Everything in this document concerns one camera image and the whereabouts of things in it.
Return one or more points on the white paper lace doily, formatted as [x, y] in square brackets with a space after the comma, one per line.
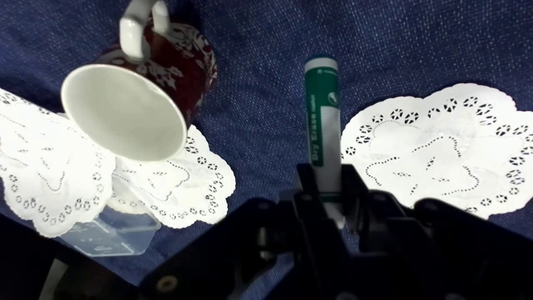
[443, 150]
[166, 188]
[43, 166]

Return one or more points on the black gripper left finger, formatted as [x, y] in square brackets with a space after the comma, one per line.
[249, 255]

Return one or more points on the green and white marker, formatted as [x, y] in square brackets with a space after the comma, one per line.
[321, 110]

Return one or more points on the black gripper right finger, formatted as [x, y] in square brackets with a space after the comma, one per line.
[433, 255]

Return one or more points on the blue denim table cloth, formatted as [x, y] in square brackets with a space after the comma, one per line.
[266, 43]

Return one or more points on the dark red patterned mug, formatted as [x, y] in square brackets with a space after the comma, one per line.
[121, 110]

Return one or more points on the clear plastic box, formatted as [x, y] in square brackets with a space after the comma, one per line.
[104, 238]

